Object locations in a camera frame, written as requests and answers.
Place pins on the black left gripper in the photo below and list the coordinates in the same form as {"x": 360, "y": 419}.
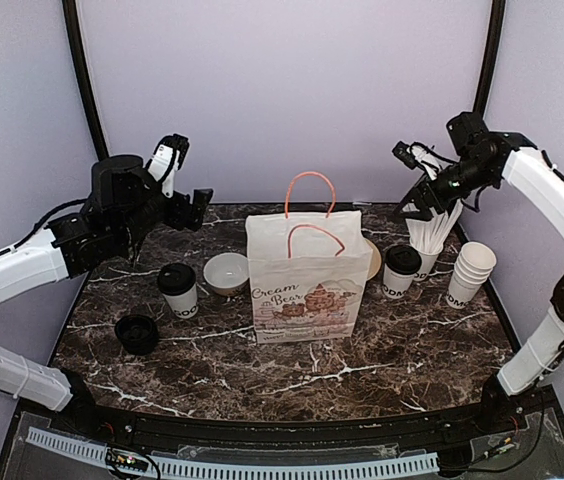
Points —
{"x": 178, "y": 218}

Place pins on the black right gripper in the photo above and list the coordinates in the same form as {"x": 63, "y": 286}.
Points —
{"x": 424, "y": 185}

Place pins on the black coffee cup lid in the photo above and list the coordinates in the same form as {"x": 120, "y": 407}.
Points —
{"x": 176, "y": 279}

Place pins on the white paper cup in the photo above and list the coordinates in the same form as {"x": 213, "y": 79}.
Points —
{"x": 183, "y": 306}
{"x": 395, "y": 285}

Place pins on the cream bear paper bag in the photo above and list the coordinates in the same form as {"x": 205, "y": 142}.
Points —
{"x": 307, "y": 272}

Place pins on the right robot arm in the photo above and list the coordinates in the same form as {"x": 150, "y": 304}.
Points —
{"x": 487, "y": 158}

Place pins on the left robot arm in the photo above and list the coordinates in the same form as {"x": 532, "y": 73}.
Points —
{"x": 128, "y": 199}

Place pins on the white wrapped straws bundle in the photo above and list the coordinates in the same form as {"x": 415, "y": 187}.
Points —
{"x": 428, "y": 237}

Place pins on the paper cup holding straws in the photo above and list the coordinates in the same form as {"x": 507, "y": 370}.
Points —
{"x": 428, "y": 255}

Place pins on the beige round plate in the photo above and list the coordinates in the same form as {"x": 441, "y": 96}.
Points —
{"x": 376, "y": 260}

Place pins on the stack of white paper cups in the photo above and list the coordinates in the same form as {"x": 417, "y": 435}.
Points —
{"x": 472, "y": 268}

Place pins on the white ceramic bowl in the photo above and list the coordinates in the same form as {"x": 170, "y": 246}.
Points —
{"x": 227, "y": 273}

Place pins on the stack of black lids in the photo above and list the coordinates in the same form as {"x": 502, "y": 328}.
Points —
{"x": 138, "y": 334}

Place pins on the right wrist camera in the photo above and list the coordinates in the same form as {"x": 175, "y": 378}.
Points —
{"x": 415, "y": 158}

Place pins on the black table front rail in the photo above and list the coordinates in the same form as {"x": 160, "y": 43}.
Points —
{"x": 447, "y": 431}

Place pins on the grey slotted cable duct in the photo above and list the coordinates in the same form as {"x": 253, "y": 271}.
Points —
{"x": 209, "y": 463}

